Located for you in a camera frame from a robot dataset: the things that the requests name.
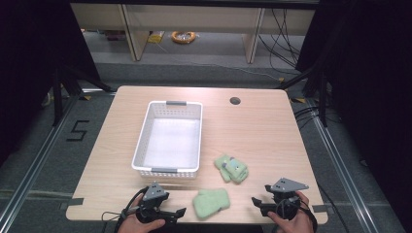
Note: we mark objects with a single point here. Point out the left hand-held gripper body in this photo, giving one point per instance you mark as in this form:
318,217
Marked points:
152,194

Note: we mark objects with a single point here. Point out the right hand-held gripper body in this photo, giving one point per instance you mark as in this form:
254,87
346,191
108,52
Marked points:
285,191

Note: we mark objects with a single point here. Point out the plain green mitten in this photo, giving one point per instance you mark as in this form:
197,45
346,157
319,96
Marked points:
210,203

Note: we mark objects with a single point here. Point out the green mitten with face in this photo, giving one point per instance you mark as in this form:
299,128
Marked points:
233,170

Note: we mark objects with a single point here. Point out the white plastic basket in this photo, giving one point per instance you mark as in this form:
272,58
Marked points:
171,142

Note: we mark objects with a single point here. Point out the person's right hand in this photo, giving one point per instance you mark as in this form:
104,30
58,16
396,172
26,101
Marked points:
293,225

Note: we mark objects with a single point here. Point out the person's left hand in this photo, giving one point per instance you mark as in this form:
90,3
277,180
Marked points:
134,226

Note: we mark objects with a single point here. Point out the black metal stand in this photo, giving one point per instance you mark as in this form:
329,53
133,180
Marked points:
58,97
322,97

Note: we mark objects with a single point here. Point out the yellow packet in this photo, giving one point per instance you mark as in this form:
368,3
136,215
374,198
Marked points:
156,37

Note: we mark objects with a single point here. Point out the light wooden shelf unit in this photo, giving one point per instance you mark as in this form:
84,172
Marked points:
194,19

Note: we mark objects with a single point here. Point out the metal floor rail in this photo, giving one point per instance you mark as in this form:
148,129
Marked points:
343,171
32,168

